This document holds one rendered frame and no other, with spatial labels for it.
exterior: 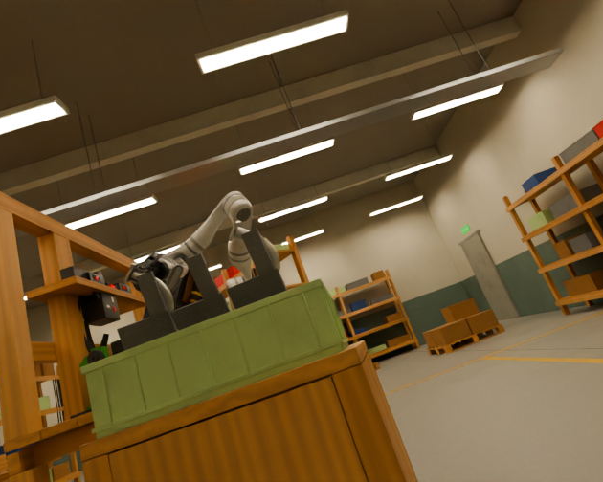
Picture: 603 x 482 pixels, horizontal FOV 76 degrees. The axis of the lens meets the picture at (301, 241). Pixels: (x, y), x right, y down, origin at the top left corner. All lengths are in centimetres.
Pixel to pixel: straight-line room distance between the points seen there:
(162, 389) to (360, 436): 46
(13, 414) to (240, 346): 119
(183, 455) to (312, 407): 31
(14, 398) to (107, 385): 90
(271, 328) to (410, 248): 1098
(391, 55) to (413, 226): 639
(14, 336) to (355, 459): 148
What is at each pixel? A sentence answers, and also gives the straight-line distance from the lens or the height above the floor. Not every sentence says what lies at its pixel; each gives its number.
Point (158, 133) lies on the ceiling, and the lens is 625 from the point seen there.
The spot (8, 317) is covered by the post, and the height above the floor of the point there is 134.
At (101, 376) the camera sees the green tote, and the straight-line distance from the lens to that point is 108.
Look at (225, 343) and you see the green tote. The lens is 95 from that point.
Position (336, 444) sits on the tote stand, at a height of 62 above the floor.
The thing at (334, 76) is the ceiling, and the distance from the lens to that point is 641.
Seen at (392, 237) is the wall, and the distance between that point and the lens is 1179.
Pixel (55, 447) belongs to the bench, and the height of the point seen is 80.
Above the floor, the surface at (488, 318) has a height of 30.
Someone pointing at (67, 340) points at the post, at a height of 126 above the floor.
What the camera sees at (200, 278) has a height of 108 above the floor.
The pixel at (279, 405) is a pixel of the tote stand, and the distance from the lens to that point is 90.
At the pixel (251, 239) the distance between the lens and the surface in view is 101.
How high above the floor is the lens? 81
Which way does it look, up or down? 16 degrees up
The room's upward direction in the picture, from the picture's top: 20 degrees counter-clockwise
